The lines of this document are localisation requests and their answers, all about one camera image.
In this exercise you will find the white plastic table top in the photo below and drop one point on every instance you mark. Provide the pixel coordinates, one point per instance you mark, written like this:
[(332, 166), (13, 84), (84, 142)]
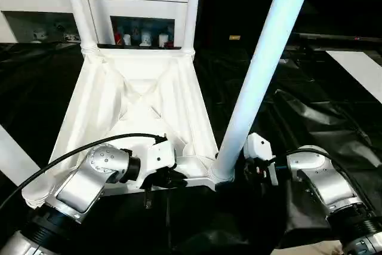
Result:
[(137, 94)]

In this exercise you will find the white plastic table leg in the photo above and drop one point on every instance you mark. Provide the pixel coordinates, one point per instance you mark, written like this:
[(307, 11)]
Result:
[(77, 10), (192, 10), (15, 156), (268, 52)]

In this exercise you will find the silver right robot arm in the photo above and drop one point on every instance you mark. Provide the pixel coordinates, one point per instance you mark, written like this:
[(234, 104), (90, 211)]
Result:
[(325, 183)]

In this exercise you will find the black work surface mat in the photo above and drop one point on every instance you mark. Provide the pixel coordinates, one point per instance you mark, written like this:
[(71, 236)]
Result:
[(298, 117)]

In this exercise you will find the white flat side panel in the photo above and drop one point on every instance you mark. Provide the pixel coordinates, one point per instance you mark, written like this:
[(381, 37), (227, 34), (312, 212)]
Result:
[(358, 70)]

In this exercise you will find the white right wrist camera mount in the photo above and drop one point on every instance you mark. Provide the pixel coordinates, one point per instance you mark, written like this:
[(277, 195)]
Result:
[(259, 146)]

